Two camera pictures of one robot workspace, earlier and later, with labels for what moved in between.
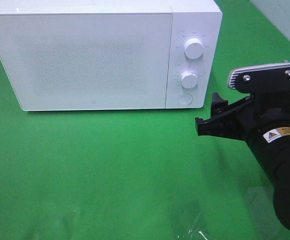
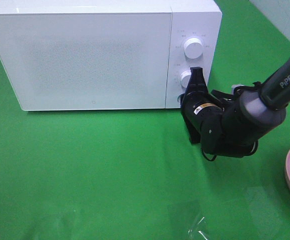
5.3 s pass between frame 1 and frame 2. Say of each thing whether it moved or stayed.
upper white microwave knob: stayed
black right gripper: moved
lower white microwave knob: stayed
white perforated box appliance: stayed
